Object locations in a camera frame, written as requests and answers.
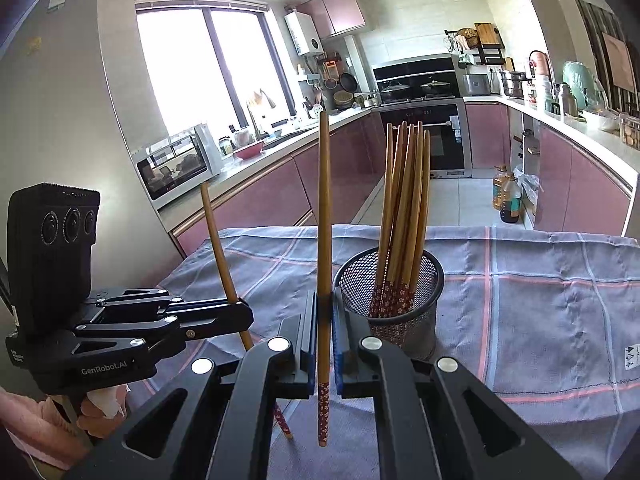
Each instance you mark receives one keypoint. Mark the polka dot jar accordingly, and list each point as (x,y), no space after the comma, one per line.
(318,111)

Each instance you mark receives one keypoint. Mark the stacked brown bowls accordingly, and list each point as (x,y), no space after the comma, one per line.
(343,100)

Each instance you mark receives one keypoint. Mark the black integrated stove oven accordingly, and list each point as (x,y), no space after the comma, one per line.
(400,72)

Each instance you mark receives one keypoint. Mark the blue plaid tablecloth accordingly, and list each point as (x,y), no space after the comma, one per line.
(525,335)

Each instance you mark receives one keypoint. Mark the white bowl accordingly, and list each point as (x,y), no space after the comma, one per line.
(600,121)

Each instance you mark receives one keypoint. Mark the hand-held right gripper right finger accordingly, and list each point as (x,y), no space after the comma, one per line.
(340,345)

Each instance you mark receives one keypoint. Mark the mint green appliance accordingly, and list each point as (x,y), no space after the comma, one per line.
(584,85)

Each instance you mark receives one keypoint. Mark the wooden cutting board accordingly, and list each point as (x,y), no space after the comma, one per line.
(486,35)

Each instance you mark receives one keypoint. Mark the pink electric kettle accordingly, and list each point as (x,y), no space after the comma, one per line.
(540,67)

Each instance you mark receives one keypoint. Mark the clear food container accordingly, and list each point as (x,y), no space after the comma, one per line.
(630,131)

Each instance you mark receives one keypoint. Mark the person's left forearm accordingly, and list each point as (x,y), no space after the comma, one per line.
(35,425)

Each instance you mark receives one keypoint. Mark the person's left hand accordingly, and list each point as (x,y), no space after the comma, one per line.
(100,427)

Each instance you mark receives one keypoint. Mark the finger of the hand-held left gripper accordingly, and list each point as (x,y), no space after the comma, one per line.
(135,297)
(215,317)

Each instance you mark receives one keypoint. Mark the dark slatted room divider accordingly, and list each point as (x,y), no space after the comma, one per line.
(595,25)

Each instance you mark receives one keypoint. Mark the kitchen faucet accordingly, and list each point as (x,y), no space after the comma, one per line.
(254,125)

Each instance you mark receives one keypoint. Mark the pink base cabinet run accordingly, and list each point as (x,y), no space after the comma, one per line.
(260,195)
(575,190)

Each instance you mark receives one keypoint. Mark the large kitchen window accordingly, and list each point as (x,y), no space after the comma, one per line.
(190,75)

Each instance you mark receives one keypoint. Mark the white countertop oven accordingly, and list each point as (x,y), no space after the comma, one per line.
(175,167)

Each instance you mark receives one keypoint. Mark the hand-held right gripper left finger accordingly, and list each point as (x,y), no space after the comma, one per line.
(306,340)

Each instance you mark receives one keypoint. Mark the steel stockpot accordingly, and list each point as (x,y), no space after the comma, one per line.
(513,85)

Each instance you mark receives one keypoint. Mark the glass jar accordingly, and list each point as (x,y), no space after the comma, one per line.
(226,146)

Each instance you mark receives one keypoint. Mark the tall refrigerator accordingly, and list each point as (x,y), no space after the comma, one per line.
(65,110)

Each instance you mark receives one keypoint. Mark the yellow cooking oil bottle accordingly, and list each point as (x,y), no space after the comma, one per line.
(500,190)

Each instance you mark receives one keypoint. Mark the white kitchen countertop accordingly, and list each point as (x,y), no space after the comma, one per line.
(565,122)
(240,167)

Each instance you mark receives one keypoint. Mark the steel thermos bottle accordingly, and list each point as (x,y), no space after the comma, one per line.
(567,100)

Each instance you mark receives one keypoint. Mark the dark liquid plastic bottle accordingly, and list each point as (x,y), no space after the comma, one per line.
(511,207)

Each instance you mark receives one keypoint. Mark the white plastic bag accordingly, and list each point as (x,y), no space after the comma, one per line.
(529,187)

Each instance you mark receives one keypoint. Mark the pink bowl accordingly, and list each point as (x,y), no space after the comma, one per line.
(249,150)

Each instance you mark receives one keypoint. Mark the hanging black frying pan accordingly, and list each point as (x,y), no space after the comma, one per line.
(348,82)

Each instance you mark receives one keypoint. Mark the white tissue wad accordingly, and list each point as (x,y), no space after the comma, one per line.
(107,400)

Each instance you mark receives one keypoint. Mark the black wall rack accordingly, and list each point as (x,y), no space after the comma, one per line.
(492,56)

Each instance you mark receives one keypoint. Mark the small steel kettle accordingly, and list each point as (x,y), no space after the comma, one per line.
(371,101)

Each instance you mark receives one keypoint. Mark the wooden chopstick red patterned end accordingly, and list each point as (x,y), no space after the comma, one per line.
(324,210)
(220,250)

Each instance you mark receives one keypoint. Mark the black pot with glass lid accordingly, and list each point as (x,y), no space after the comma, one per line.
(395,91)
(436,88)

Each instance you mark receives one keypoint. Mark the pink upper wall cabinet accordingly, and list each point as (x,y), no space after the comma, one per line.
(340,10)

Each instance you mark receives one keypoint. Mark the white wall water heater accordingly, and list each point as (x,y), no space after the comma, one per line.
(302,32)

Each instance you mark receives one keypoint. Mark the bunch of wooden chopsticks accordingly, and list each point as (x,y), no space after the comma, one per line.
(400,210)

